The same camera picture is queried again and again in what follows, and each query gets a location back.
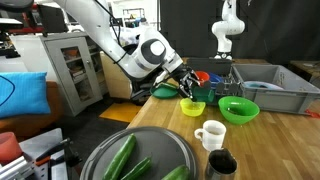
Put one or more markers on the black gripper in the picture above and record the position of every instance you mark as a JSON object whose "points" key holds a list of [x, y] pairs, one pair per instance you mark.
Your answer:
{"points": [[187, 78]]}

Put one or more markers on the green cup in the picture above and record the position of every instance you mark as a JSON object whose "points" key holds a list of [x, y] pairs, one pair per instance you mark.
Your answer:
{"points": [[203, 94]]}

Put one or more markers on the white second robot arm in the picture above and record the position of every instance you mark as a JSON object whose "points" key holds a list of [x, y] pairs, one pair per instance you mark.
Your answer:
{"points": [[230, 24]]}

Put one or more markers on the white active robot arm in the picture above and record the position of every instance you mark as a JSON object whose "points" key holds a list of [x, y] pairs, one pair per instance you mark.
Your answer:
{"points": [[152, 62]]}

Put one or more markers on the red bowl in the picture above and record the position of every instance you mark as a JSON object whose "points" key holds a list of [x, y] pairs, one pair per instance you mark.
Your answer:
{"points": [[203, 78]]}

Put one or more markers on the blue bowl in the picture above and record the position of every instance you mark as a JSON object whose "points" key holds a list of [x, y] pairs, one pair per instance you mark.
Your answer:
{"points": [[214, 80]]}

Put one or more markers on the yellow bowl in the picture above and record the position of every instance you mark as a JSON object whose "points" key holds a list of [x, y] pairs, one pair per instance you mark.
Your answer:
{"points": [[190, 108]]}

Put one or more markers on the bright green bowl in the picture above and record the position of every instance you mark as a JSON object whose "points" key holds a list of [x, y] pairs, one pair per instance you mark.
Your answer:
{"points": [[238, 110]]}

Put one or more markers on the stainless steel cup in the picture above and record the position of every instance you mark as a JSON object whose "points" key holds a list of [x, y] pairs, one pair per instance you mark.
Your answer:
{"points": [[221, 165]]}

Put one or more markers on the red plastic cup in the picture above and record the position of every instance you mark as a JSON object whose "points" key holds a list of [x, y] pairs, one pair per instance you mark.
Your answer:
{"points": [[9, 148]]}

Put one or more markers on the green plate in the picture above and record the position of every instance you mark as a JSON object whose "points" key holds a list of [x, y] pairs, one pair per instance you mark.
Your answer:
{"points": [[164, 91]]}

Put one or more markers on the white mug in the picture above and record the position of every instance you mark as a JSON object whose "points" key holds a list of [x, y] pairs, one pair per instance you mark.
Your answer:
{"points": [[211, 134]]}

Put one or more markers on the round grey tray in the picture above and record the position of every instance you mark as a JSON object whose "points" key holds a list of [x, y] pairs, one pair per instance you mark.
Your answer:
{"points": [[166, 149]]}

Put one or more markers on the grey dish rack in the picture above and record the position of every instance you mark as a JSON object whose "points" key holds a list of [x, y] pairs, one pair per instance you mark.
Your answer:
{"points": [[271, 87]]}

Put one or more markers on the small dark green pepper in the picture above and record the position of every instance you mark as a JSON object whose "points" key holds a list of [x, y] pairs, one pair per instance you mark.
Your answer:
{"points": [[138, 169]]}

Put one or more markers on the large green zucchini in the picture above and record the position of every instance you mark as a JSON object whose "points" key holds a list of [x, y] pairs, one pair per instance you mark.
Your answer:
{"points": [[117, 163]]}

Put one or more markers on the grey metal cabinet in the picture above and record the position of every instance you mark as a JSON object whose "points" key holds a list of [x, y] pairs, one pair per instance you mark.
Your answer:
{"points": [[76, 61]]}

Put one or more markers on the blue cushion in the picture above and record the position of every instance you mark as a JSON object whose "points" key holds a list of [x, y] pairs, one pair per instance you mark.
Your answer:
{"points": [[23, 93]]}

